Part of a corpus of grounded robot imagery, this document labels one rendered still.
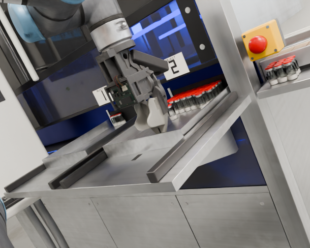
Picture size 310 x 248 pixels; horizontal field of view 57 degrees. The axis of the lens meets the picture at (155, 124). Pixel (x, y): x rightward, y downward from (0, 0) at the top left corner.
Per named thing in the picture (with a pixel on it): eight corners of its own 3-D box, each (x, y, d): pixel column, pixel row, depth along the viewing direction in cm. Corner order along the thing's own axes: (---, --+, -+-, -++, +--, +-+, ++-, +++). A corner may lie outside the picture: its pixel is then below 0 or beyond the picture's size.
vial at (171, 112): (173, 118, 85) (167, 105, 84) (179, 116, 84) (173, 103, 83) (170, 121, 83) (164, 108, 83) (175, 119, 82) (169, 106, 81)
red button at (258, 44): (255, 53, 69) (249, 37, 68) (271, 47, 66) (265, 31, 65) (250, 57, 66) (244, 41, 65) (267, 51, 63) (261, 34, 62)
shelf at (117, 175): (106, 132, 126) (104, 128, 126) (260, 91, 80) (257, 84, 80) (6, 198, 91) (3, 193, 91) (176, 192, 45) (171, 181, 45)
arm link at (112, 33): (108, 30, 61) (134, 14, 56) (117, 50, 62) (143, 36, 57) (82, 37, 56) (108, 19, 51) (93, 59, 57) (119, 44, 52)
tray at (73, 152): (111, 126, 122) (108, 119, 122) (155, 113, 105) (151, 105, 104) (46, 168, 98) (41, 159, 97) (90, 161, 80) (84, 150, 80)
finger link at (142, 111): (140, 148, 61) (122, 109, 59) (156, 136, 65) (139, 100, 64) (151, 146, 59) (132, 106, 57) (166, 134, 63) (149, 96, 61)
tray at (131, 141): (172, 109, 100) (168, 100, 99) (240, 89, 83) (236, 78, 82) (108, 158, 75) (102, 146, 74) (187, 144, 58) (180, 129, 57)
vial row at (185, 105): (170, 114, 92) (165, 101, 91) (219, 101, 80) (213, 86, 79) (167, 116, 90) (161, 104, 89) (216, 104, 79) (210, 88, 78)
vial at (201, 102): (202, 107, 82) (196, 93, 81) (209, 106, 80) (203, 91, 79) (199, 110, 80) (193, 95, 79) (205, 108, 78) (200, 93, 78)
